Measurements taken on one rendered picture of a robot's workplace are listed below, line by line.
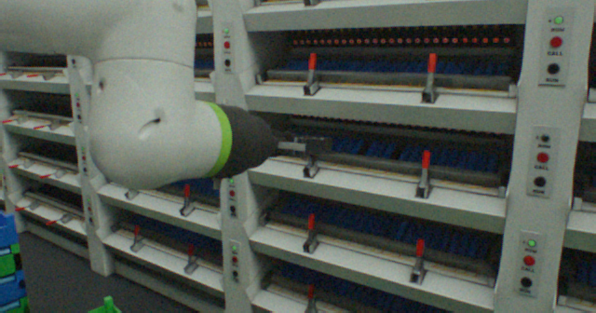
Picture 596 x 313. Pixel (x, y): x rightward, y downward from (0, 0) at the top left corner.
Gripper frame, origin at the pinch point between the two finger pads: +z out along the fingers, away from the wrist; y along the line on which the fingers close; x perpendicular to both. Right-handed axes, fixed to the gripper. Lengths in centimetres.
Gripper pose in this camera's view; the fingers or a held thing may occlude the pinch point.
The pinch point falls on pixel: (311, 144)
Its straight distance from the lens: 72.9
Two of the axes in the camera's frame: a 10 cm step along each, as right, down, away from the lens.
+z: 5.3, 0.3, 8.5
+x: 1.1, -9.9, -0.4
